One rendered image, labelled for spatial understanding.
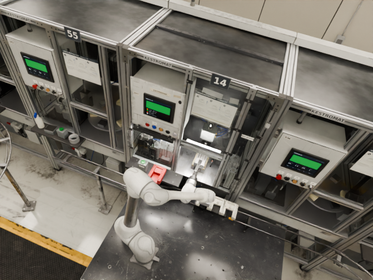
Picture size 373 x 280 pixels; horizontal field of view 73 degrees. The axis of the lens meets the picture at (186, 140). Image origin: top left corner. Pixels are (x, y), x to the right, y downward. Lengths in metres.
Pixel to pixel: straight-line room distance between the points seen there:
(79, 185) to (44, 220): 0.53
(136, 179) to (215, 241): 1.07
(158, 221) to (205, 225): 0.43
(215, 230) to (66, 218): 1.73
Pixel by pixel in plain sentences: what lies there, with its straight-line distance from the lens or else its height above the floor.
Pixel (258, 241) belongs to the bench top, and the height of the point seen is 0.68.
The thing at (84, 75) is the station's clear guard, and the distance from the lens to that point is 2.19.
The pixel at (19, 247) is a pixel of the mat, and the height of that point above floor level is 0.01.
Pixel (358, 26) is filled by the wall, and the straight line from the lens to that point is 5.35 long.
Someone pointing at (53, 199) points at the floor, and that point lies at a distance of 3.49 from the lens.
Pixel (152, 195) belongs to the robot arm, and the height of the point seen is 1.52.
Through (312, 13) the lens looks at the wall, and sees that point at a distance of 5.19.
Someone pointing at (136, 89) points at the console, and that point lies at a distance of 1.93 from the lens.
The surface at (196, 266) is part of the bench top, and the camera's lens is 2.34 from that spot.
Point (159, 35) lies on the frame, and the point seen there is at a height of 2.01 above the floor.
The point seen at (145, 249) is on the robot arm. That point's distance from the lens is 2.06.
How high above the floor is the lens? 2.90
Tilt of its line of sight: 47 degrees down
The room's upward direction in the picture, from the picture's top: 11 degrees clockwise
